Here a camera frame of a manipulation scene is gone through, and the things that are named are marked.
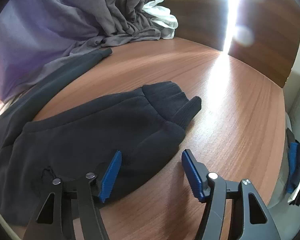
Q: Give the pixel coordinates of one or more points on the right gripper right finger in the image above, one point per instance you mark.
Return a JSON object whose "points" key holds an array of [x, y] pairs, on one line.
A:
{"points": [[250, 218]]}

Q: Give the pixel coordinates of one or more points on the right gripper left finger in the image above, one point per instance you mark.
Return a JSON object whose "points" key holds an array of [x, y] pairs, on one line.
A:
{"points": [[53, 219]]}

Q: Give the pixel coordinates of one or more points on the black pants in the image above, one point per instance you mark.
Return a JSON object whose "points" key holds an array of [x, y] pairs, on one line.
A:
{"points": [[146, 125]]}

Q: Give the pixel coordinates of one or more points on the folded clothes stack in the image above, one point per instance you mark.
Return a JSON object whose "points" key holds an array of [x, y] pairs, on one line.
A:
{"points": [[293, 183]]}

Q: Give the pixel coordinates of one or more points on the purple grey curtain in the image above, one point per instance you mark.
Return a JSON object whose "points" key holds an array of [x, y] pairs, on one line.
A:
{"points": [[39, 36]]}

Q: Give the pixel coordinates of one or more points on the white cloth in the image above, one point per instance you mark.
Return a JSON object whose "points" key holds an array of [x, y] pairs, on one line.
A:
{"points": [[162, 17]]}

